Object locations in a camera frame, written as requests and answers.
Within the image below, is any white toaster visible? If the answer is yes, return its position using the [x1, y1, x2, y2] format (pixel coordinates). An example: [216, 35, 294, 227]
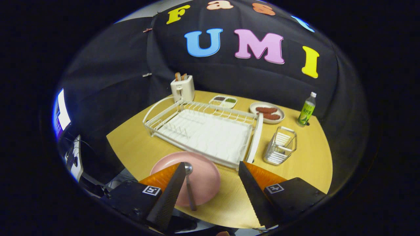
[170, 75, 195, 103]

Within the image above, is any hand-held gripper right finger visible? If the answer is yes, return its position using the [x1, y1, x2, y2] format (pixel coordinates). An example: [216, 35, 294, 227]
[238, 161, 327, 230]

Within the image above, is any silver wire basket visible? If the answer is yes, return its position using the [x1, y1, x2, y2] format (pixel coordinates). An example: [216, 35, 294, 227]
[263, 126, 297, 166]

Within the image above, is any white device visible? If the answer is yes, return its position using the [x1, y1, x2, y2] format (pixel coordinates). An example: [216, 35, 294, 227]
[65, 134, 84, 183]

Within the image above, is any white wire dish rack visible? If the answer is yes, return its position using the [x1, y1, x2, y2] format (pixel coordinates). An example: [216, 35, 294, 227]
[142, 96, 264, 169]

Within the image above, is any white plate with sausages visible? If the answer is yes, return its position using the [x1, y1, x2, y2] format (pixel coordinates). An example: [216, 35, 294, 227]
[249, 101, 285, 124]

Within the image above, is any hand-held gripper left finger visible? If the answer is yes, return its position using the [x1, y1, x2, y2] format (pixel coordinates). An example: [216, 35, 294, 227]
[100, 162, 187, 234]

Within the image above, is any metal spoon with wooden handle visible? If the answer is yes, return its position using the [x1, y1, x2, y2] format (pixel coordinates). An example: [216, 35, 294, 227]
[183, 162, 197, 211]

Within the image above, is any pink plate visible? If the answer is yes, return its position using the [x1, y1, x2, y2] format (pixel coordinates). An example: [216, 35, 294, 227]
[150, 151, 221, 207]

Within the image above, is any white divided snack dish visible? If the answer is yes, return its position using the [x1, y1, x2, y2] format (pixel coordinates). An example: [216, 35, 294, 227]
[209, 95, 238, 109]

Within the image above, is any computer monitor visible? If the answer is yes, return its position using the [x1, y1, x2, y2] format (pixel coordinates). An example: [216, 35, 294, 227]
[52, 88, 71, 140]

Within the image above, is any green label drink bottle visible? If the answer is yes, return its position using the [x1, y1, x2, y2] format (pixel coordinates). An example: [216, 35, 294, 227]
[297, 92, 317, 127]

